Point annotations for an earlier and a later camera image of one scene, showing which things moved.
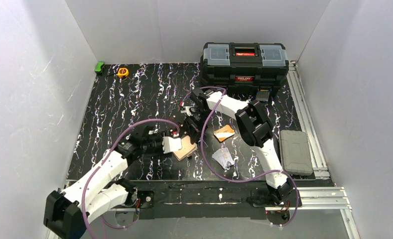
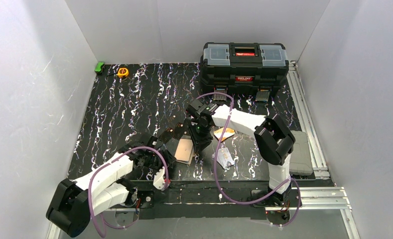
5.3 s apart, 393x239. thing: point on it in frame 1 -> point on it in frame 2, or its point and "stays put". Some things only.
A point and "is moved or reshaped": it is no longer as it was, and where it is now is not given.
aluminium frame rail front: [332, 199] stays put
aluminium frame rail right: [320, 166] stays put
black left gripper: [169, 133] -> [163, 145]
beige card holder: [188, 149] is moved or reshaped
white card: [222, 156] stays put
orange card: [224, 133] stays put
